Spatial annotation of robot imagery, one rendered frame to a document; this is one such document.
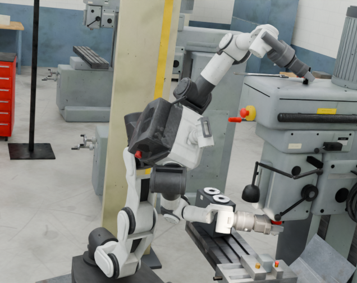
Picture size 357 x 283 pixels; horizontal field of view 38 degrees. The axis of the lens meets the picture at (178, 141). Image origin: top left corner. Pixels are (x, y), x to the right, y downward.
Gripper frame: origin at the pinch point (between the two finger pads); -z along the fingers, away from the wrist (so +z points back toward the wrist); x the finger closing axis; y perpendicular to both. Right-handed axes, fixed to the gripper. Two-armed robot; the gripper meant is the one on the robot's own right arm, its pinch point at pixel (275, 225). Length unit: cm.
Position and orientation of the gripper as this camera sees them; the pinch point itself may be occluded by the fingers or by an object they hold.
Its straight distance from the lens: 236.0
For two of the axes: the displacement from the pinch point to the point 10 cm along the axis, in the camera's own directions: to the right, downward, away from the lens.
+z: -9.9, -1.4, -0.3
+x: 0.2, -3.2, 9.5
